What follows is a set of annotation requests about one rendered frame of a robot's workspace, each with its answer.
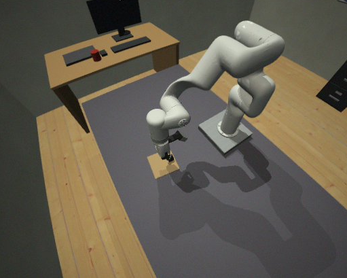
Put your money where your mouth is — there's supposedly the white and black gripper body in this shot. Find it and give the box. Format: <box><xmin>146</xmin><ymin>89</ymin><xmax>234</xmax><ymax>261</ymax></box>
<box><xmin>152</xmin><ymin>140</ymin><xmax>170</xmax><ymax>158</ymax></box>

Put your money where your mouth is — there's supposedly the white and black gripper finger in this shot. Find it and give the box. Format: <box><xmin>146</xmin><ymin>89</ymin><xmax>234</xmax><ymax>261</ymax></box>
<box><xmin>162</xmin><ymin>152</ymin><xmax>170</xmax><ymax>160</ymax></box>

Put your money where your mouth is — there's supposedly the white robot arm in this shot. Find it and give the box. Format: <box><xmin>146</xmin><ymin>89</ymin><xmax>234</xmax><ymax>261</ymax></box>
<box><xmin>146</xmin><ymin>21</ymin><xmax>285</xmax><ymax>144</ymax></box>

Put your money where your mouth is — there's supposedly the tan flat mat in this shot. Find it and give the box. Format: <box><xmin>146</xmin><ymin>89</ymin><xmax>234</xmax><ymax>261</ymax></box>
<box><xmin>147</xmin><ymin>153</ymin><xmax>179</xmax><ymax>179</ymax></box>

